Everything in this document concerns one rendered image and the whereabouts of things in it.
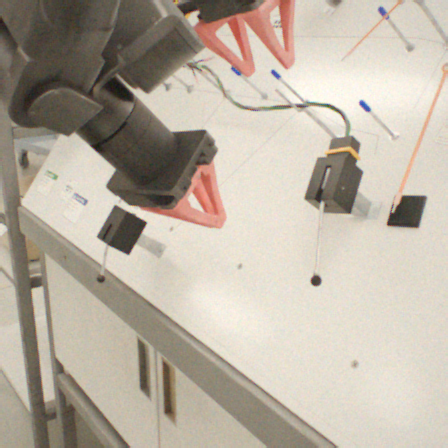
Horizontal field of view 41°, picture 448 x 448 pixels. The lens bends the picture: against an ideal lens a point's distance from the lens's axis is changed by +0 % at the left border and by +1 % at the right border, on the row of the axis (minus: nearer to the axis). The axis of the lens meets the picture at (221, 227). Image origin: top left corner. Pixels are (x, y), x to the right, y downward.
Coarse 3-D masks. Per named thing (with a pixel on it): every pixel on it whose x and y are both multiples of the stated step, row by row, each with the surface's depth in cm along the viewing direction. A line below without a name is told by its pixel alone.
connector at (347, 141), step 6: (336, 138) 72; (342, 138) 72; (348, 138) 71; (354, 138) 71; (330, 144) 73; (336, 144) 72; (342, 144) 71; (348, 144) 71; (354, 144) 71; (360, 144) 72; (354, 150) 71; (348, 156) 70; (354, 156) 71; (354, 162) 71
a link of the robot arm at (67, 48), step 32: (0, 0) 37; (32, 0) 34; (64, 0) 34; (96, 0) 36; (0, 32) 39; (32, 32) 35; (64, 32) 36; (96, 32) 37; (0, 64) 39; (32, 64) 37; (64, 64) 38; (96, 64) 40; (0, 96) 39
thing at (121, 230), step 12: (108, 216) 96; (120, 216) 94; (132, 216) 94; (108, 228) 95; (120, 228) 93; (132, 228) 94; (144, 228) 96; (108, 240) 93; (120, 240) 94; (132, 240) 95; (144, 240) 98; (156, 240) 101; (156, 252) 100
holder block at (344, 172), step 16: (320, 160) 71; (336, 160) 69; (320, 176) 70; (336, 176) 68; (352, 176) 70; (320, 192) 70; (336, 192) 68; (352, 192) 70; (336, 208) 70; (352, 208) 70
